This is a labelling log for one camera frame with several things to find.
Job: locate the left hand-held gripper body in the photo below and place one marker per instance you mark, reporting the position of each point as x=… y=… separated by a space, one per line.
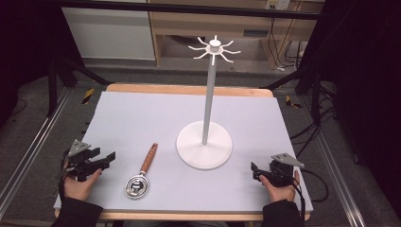
x=82 y=164

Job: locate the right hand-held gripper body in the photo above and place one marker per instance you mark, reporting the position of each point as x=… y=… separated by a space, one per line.
x=282 y=173

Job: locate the person's right hand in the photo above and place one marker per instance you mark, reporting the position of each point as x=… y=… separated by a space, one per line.
x=282 y=193

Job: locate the person's left hand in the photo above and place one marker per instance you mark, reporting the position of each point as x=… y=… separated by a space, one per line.
x=78 y=189

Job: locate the light grey table mat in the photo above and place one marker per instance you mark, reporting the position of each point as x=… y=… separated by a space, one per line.
x=142 y=126

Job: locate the white hook stand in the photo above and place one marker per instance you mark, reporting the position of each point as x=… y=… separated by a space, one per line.
x=204 y=148

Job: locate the yellow black hazard tape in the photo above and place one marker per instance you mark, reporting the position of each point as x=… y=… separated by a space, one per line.
x=88 y=96
x=292 y=103

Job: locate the black metal stand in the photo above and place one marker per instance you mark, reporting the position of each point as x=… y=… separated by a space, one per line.
x=315 y=91
x=52 y=88

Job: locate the wooden table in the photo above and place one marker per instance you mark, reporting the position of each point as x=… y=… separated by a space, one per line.
x=189 y=90

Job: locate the white cabinet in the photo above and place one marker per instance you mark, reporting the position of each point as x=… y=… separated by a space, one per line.
x=107 y=34

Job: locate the black curtain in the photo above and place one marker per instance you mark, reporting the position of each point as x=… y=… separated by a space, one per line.
x=365 y=78
x=28 y=47

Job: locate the wooden desk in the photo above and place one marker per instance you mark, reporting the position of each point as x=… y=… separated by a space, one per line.
x=189 y=22

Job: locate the white power strip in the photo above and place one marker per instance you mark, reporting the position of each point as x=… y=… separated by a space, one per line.
x=278 y=4

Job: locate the aluminium floor rail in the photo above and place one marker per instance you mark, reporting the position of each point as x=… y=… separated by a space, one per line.
x=34 y=138
x=334 y=170

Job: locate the black metal frame bar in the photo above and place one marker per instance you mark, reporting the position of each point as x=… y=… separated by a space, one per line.
x=189 y=8

